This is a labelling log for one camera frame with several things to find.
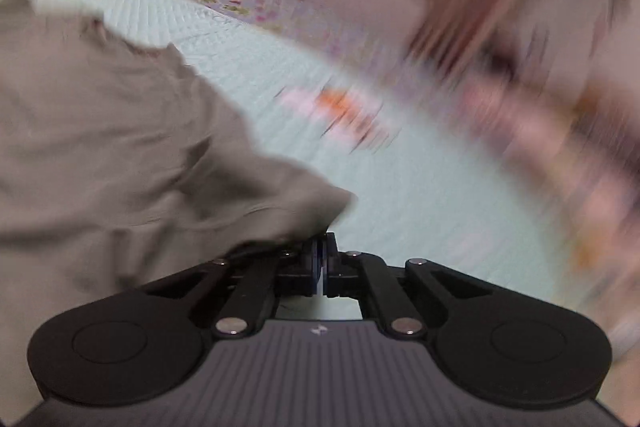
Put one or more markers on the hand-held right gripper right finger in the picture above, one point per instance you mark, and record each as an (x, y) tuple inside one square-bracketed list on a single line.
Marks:
[(330, 272)]

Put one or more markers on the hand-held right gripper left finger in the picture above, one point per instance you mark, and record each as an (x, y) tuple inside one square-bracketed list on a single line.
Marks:
[(314, 272)]

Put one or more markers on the grey t-shirt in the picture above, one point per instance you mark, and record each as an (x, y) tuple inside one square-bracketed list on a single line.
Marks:
[(125, 147)]

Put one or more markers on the bee print quilted blanket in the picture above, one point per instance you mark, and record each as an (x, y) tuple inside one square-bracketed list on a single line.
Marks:
[(425, 197)]

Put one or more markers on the purple floral bedsheet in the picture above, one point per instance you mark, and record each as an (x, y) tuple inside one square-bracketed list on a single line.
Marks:
[(260, 2)]

